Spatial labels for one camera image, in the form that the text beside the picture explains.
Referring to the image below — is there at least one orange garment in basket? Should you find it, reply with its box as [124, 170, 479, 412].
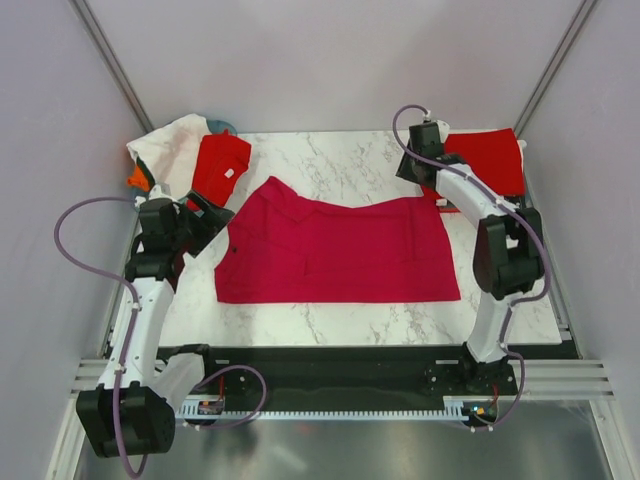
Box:
[126, 166, 153, 192]

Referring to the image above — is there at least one left aluminium corner post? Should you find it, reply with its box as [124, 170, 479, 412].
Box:
[69, 0, 154, 133]

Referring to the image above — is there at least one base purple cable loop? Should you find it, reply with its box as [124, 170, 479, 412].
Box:
[179, 364, 268, 434]

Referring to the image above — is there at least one white t shirt in basket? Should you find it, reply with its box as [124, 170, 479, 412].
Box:
[125, 114, 209, 194]

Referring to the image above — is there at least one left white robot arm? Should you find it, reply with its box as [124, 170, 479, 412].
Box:
[76, 192, 234, 458]

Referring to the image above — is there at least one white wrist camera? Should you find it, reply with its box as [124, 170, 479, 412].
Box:
[134, 183, 176, 209]
[422, 109, 450, 134]

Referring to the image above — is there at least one aluminium corner post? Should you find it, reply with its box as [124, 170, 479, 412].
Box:
[69, 0, 154, 133]
[513, 0, 600, 138]

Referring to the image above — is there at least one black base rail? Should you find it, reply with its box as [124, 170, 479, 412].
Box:
[103, 342, 584, 414]

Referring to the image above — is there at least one right aluminium corner post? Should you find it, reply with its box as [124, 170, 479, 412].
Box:
[513, 0, 600, 138]

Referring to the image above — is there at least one white slotted cable duct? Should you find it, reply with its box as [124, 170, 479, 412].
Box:
[175, 396, 499, 423]

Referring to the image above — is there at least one magenta polo shirt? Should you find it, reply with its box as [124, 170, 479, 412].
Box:
[215, 177, 461, 304]

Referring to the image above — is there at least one red t shirt in basket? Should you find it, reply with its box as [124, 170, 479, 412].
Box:
[191, 129, 252, 207]

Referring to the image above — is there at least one folded red t shirt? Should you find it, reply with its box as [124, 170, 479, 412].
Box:
[424, 128, 526, 214]

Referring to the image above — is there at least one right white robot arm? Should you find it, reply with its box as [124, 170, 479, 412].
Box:
[396, 120, 549, 394]

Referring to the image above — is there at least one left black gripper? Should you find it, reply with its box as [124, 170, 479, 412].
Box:
[170, 191, 233, 258]

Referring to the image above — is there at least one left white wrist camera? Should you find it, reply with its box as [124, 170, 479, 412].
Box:
[134, 183, 176, 209]

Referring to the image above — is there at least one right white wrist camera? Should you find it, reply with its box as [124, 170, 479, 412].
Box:
[422, 109, 450, 134]

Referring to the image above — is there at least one teal laundry basket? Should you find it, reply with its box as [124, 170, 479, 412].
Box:
[128, 118, 237, 214]

